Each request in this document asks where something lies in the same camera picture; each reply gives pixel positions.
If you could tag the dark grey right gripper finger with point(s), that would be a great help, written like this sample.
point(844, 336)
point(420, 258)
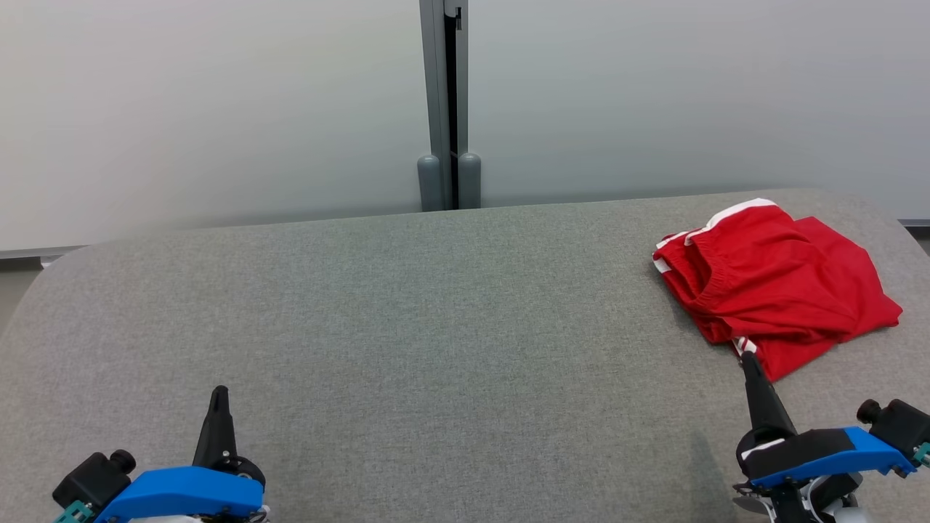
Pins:
point(755, 407)
point(776, 414)

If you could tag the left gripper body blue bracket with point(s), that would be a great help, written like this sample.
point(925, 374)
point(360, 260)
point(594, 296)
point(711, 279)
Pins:
point(182, 494)

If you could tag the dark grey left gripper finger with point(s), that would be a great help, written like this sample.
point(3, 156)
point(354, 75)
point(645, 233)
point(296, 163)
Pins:
point(209, 436)
point(227, 436)

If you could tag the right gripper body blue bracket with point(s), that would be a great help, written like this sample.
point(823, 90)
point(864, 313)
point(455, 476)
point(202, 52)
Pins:
point(814, 454)

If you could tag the red basketball jersey white trim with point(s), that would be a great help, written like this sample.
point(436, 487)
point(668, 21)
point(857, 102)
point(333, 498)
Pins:
point(792, 359)

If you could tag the red basketball shorts white trim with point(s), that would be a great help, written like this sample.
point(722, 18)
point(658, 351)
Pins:
point(748, 276)

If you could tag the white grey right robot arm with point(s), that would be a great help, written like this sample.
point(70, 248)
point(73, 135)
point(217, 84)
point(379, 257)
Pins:
point(850, 516)

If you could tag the grey rounded partition foot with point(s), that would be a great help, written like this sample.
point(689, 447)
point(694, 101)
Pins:
point(469, 181)
point(430, 181)

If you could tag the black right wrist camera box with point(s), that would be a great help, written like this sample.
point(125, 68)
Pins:
point(897, 425)

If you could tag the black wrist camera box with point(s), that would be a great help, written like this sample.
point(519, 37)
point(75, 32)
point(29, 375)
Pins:
point(91, 479)
point(897, 425)

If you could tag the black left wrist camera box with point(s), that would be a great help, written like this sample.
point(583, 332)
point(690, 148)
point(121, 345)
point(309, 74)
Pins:
point(91, 479)

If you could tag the grey partition base rail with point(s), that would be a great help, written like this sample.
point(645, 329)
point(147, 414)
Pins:
point(43, 254)
point(914, 224)

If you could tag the grey partition post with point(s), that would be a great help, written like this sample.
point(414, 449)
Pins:
point(443, 73)

